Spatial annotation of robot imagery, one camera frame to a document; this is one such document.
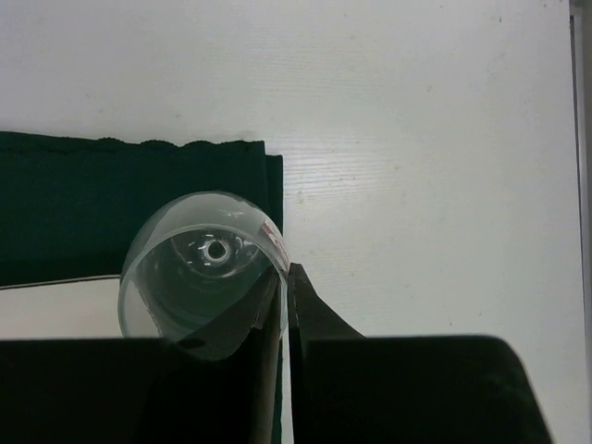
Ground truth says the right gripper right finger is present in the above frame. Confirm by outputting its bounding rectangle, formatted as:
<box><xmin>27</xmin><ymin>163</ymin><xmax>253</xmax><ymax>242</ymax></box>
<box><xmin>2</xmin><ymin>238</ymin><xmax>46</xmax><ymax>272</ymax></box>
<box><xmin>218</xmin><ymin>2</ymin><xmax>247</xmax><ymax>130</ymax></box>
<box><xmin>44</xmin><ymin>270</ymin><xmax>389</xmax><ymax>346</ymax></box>
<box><xmin>288</xmin><ymin>264</ymin><xmax>551</xmax><ymax>443</ymax></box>

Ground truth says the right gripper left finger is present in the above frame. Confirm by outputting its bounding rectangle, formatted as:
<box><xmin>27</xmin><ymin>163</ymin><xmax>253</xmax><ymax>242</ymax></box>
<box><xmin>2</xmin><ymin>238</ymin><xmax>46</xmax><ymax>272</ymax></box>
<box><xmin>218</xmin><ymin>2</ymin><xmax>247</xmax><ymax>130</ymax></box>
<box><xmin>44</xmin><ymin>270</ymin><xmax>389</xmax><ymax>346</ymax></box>
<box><xmin>1</xmin><ymin>272</ymin><xmax>281</xmax><ymax>443</ymax></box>

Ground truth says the clear wine glass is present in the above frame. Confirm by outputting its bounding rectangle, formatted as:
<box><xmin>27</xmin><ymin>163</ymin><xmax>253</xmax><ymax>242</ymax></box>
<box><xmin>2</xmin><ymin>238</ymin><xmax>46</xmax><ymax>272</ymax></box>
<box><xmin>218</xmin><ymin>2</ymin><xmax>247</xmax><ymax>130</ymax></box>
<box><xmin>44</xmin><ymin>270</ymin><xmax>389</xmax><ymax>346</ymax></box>
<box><xmin>117</xmin><ymin>192</ymin><xmax>290</xmax><ymax>361</ymax></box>

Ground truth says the dark green cloth placemat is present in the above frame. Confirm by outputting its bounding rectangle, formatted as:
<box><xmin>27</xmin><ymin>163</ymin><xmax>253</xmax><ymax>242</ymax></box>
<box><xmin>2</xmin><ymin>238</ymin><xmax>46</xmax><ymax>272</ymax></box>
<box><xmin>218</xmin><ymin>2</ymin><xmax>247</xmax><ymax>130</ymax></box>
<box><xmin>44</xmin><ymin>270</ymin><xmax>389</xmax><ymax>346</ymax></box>
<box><xmin>1</xmin><ymin>132</ymin><xmax>283</xmax><ymax>287</ymax></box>

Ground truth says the white rectangular plate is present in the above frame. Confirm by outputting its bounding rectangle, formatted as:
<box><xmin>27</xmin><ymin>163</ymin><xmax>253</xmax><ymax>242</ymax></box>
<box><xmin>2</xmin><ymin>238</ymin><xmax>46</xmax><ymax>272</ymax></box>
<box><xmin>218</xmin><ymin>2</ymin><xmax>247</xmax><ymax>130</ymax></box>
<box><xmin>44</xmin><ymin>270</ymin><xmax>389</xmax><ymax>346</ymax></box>
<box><xmin>1</xmin><ymin>275</ymin><xmax>122</xmax><ymax>340</ymax></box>

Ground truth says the right aluminium table rail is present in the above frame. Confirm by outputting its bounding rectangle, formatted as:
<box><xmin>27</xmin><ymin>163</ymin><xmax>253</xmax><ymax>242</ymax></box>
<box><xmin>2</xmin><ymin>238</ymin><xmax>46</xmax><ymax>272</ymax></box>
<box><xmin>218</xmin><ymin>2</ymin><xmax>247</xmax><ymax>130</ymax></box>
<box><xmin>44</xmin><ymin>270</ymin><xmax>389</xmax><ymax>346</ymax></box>
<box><xmin>569</xmin><ymin>1</ymin><xmax>591</xmax><ymax>307</ymax></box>

